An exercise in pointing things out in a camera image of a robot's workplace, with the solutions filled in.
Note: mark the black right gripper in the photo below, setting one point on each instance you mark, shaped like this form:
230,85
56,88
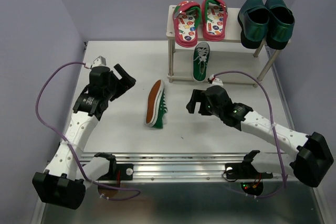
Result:
197,95

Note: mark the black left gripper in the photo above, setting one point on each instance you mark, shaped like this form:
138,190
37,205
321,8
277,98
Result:
123,87

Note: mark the green canvas sneaker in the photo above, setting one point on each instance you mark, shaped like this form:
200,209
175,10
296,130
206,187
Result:
200,60
156,106

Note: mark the pink flip-flop with letters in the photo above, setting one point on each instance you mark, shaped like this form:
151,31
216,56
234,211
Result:
214,18

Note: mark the green loafer shoe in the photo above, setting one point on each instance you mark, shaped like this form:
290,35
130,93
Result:
281,24
253,19

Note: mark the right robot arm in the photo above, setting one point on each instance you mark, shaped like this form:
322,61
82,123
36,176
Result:
305,157

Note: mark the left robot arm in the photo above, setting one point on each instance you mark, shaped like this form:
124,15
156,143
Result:
64,181

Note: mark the white two-tier shoe shelf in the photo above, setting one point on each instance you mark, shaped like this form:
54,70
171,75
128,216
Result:
225,55

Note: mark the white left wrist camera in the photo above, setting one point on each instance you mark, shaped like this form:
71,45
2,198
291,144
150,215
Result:
99,61

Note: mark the aluminium table edge rail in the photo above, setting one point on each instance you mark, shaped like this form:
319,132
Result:
167,168

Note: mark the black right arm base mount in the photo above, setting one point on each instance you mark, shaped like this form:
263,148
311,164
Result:
245,169

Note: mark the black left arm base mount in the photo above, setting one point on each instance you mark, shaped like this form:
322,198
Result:
106,167

